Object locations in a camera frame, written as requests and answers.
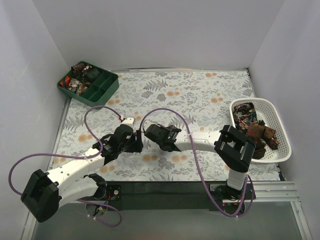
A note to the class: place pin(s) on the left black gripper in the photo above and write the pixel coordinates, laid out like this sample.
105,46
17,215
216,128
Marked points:
136,144

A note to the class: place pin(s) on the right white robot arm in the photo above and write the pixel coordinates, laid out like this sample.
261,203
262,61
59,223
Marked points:
232,146

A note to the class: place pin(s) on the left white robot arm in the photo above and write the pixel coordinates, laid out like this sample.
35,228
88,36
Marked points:
46,192

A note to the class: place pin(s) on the dark floral ties in basket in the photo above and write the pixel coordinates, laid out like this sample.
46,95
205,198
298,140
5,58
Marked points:
246,121

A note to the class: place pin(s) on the rolled ties in tray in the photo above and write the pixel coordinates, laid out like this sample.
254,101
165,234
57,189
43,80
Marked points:
81,77

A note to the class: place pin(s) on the floral patterned table mat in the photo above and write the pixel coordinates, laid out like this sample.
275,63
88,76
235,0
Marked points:
198,100

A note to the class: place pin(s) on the green divided organizer tray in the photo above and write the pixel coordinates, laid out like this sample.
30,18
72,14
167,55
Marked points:
100,92

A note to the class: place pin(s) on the white perforated plastic basket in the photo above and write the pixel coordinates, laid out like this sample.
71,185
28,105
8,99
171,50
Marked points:
267,112

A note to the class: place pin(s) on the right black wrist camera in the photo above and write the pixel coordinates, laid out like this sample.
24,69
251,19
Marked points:
158,134

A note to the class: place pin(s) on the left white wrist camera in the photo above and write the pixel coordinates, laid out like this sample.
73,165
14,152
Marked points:
129,121

